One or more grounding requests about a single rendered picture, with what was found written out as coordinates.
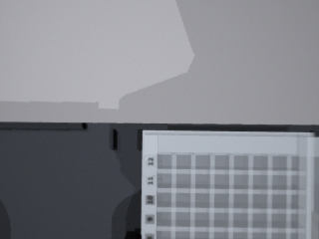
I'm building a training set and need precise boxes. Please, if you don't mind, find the dark grey plate carrier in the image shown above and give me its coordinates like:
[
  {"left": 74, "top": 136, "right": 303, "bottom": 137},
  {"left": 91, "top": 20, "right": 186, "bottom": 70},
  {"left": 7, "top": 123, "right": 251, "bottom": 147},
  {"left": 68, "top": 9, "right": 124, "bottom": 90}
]
[{"left": 0, "top": 121, "right": 319, "bottom": 239}]

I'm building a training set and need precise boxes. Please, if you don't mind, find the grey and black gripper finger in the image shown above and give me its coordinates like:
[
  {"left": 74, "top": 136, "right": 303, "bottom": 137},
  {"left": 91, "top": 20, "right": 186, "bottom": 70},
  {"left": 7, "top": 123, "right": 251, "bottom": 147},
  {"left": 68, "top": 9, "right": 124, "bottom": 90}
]
[{"left": 125, "top": 231, "right": 142, "bottom": 239}]

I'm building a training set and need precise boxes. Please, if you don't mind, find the white multi-well plate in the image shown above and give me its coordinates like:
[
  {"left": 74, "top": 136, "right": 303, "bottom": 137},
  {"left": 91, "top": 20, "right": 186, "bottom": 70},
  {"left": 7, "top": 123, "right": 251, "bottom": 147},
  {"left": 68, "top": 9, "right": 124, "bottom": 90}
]
[{"left": 141, "top": 130, "right": 319, "bottom": 239}]

